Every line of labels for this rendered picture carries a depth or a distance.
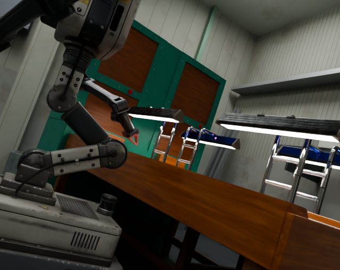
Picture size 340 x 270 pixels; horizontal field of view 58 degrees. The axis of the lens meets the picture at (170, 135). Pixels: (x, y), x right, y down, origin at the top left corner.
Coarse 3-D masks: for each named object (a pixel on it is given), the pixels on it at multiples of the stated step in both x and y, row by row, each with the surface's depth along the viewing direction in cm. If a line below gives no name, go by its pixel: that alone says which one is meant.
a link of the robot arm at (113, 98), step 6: (90, 78) 194; (84, 84) 187; (90, 84) 185; (84, 90) 189; (90, 90) 185; (96, 90) 180; (102, 90) 179; (96, 96) 182; (102, 96) 176; (108, 96) 173; (114, 96) 172; (108, 102) 173; (114, 102) 167; (120, 102) 167; (126, 102) 169; (120, 108) 167; (126, 108) 171
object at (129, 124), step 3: (126, 123) 171; (129, 123) 172; (123, 126) 172; (126, 126) 171; (129, 126) 172; (132, 126) 174; (126, 129) 172; (129, 129) 172; (132, 129) 173; (135, 129) 174; (138, 129) 173; (123, 132) 176; (126, 132) 174; (129, 132) 173; (132, 132) 171; (129, 135) 171
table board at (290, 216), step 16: (288, 224) 80; (304, 224) 83; (320, 224) 88; (288, 240) 79; (304, 240) 84; (320, 240) 89; (336, 240) 95; (288, 256) 80; (304, 256) 85; (320, 256) 90; (336, 256) 96
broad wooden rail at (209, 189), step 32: (128, 160) 152; (128, 192) 142; (160, 192) 124; (192, 192) 111; (224, 192) 100; (256, 192) 91; (192, 224) 106; (224, 224) 96; (256, 224) 87; (256, 256) 84
